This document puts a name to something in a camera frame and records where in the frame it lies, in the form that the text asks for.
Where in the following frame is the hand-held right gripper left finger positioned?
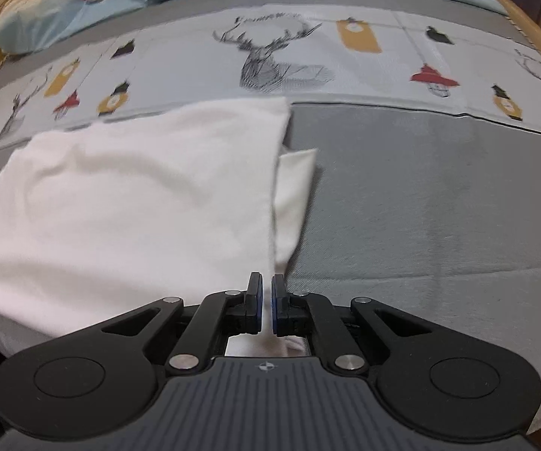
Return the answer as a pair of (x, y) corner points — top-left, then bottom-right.
(89, 271), (264, 375)

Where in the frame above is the white long-sleeve shirt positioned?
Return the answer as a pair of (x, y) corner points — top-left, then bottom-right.
(0, 98), (320, 359)

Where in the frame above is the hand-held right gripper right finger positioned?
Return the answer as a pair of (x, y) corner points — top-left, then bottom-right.
(270, 273), (446, 375)

